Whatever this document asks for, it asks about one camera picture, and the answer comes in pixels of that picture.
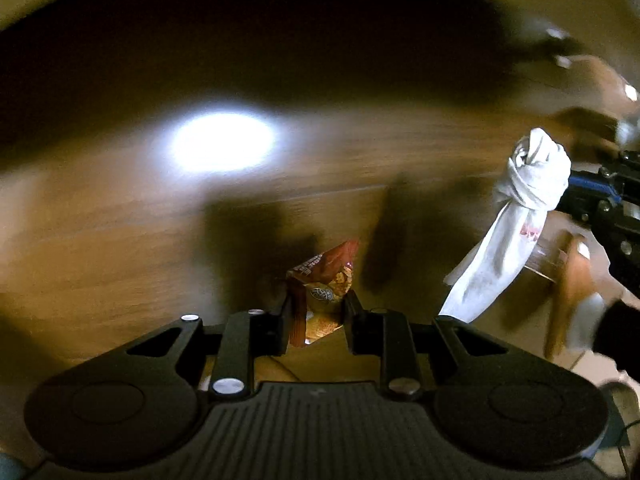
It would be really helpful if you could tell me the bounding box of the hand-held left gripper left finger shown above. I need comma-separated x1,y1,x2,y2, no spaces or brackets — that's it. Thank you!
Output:
125,292,297,399

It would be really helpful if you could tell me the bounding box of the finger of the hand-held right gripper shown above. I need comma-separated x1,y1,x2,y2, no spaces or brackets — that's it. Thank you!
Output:
556,150,640,217

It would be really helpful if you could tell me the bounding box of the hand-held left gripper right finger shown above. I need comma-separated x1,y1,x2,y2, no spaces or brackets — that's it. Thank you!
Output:
342,290,507,399

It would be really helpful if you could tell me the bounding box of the orange snack wrapper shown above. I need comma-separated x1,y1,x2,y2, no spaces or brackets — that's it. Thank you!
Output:
286,239,361,349

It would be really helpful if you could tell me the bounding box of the white knotted plastic bag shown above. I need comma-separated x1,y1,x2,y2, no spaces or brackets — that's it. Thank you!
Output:
439,127,572,325

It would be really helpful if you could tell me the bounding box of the brown object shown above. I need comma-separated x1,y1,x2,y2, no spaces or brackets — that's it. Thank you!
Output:
542,232,598,361

